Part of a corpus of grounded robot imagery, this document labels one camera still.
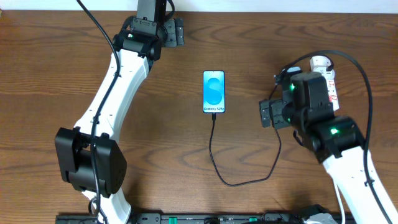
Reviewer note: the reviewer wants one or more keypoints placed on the white power strip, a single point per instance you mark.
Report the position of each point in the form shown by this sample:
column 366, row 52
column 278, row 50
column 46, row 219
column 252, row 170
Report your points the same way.
column 330, row 82

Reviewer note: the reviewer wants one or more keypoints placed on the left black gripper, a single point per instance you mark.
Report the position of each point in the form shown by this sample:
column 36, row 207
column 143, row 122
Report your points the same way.
column 173, row 33

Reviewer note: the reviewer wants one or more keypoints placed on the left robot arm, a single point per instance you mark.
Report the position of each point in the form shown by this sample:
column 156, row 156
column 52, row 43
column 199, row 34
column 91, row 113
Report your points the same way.
column 88, row 155

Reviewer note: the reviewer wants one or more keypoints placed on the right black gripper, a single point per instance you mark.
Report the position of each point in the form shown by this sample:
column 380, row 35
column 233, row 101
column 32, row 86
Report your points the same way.
column 272, row 112

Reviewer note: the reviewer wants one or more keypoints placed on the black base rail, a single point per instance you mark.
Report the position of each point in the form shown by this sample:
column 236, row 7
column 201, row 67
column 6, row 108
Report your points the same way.
column 156, row 218

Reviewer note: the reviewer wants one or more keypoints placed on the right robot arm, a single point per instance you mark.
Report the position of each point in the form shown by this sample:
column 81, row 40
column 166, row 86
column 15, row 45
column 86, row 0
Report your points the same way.
column 340, row 148

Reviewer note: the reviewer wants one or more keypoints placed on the white USB charger plug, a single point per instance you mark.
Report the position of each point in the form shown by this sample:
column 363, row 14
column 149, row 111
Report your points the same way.
column 321, row 61

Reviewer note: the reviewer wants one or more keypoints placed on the blue Galaxy smartphone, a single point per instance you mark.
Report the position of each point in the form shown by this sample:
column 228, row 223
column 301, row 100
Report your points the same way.
column 213, row 91

